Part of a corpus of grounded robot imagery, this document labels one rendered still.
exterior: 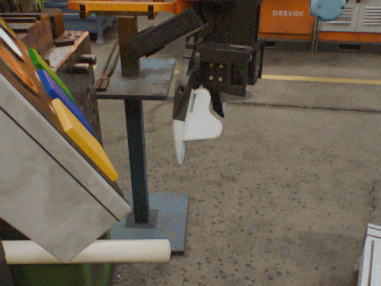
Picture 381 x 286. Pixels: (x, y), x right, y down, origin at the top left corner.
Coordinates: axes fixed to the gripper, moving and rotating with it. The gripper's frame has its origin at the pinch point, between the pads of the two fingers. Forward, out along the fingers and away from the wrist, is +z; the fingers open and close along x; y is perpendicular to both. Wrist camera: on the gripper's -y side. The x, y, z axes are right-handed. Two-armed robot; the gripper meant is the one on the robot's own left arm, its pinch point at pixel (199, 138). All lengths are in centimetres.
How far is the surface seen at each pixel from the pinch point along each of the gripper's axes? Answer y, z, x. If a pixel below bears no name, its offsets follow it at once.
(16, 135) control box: -3.4, -12.4, -26.5
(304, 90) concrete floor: -24, 94, 270
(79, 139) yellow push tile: -2.8, -9.3, -20.7
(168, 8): -40, -2, 70
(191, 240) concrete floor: -35, 94, 75
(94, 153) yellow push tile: -2.0, -7.6, -19.8
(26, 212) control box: -3.8, -5.5, -27.0
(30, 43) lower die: -50, -2, 22
